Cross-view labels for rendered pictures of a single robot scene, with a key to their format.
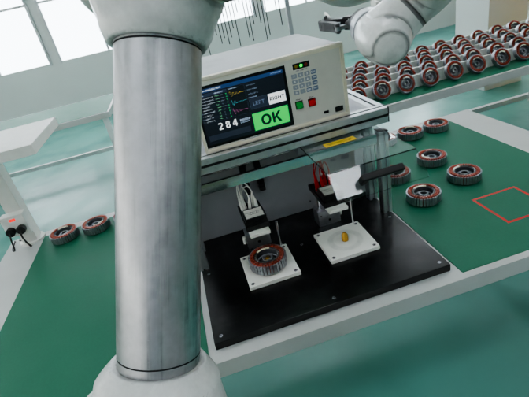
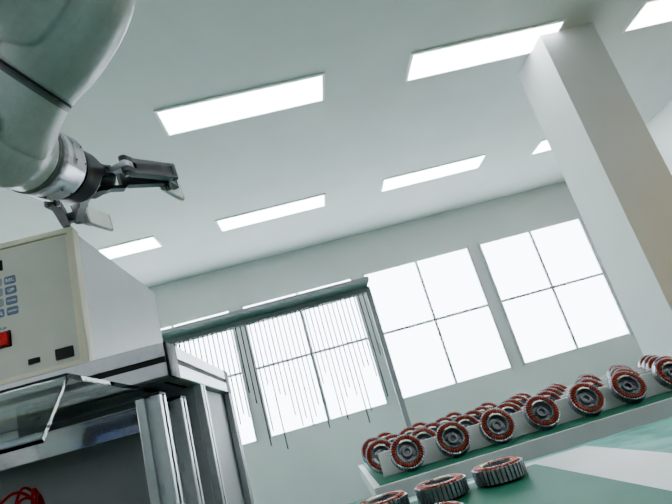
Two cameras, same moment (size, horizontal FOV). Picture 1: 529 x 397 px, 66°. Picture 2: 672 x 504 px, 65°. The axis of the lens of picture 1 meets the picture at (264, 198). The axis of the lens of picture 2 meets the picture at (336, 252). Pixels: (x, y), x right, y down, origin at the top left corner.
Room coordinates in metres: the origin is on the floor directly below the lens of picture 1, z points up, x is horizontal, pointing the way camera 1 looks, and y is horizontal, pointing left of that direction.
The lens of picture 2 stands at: (0.46, -0.68, 0.96)
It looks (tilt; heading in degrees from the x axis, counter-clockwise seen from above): 17 degrees up; 2
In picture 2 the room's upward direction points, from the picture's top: 16 degrees counter-clockwise
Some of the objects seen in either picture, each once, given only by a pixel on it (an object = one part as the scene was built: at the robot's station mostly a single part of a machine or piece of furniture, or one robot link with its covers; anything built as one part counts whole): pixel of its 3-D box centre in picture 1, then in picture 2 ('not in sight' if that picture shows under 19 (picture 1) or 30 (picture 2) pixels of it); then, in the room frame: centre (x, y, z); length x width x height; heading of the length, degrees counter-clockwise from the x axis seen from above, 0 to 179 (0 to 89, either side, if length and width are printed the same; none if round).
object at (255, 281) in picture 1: (269, 265); not in sight; (0.96, 0.03, 0.78); 0.15 x 0.15 x 0.01; 8
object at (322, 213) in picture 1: (327, 213); not in sight; (1.14, -0.19, 0.80); 0.07 x 0.05 x 0.06; 98
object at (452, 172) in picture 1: (464, 173); not in sight; (1.23, -0.71, 0.77); 0.11 x 0.11 x 0.04
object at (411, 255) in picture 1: (307, 254); not in sight; (0.99, -0.09, 0.76); 0.64 x 0.47 x 0.02; 98
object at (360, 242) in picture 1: (345, 241); not in sight; (0.99, -0.21, 0.78); 0.15 x 0.15 x 0.01; 8
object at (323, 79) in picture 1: (257, 86); (2, 352); (1.30, -0.06, 1.22); 0.44 x 0.39 x 0.20; 98
